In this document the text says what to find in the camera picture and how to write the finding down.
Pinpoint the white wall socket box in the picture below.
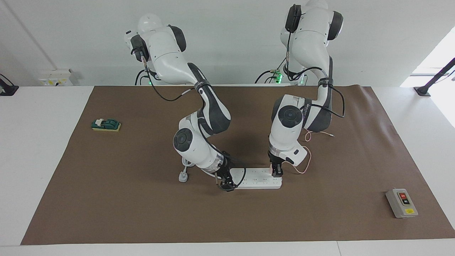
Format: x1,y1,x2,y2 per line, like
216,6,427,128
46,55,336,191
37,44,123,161
38,69,74,87

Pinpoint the white power cord with plug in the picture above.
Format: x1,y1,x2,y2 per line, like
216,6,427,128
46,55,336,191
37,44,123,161
178,156,200,183

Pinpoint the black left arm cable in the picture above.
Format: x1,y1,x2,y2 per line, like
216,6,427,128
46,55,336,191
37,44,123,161
283,4,346,119

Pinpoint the black base cable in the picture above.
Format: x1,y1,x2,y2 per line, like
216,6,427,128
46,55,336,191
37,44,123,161
134,69,157,86
254,67,285,85

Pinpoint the black clamp mount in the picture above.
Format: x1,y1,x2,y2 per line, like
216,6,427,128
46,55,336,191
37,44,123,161
0,73,19,97

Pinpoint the grey push-button switch box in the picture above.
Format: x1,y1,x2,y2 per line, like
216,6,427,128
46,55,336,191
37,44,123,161
385,188,419,219

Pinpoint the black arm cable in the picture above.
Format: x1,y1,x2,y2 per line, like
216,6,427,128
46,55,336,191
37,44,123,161
283,4,346,119
130,36,247,193

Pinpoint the pink charging cable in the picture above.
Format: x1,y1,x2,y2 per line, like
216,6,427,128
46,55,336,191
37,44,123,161
292,129,335,175

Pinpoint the brown table mat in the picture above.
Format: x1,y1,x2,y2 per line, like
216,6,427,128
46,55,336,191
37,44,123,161
21,85,455,245

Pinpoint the white power strip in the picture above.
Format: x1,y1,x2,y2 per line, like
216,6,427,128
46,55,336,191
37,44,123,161
229,168,283,190

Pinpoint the green clamp block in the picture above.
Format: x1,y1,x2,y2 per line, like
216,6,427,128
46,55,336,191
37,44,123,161
91,118,122,132

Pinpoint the black slanted stand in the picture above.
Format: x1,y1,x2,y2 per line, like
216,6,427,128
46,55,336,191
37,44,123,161
413,58,455,97

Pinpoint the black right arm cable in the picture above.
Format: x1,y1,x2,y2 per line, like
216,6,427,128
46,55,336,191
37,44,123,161
130,36,247,193

